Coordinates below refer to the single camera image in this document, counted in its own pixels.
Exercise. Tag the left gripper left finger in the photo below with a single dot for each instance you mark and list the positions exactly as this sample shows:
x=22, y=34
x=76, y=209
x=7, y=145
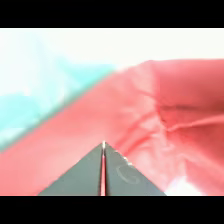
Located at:
x=83, y=177

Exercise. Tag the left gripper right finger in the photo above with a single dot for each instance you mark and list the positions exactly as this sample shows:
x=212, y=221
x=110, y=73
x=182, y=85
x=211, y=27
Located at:
x=128, y=176

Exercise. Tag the red garment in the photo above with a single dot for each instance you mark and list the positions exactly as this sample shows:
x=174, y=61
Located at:
x=156, y=110

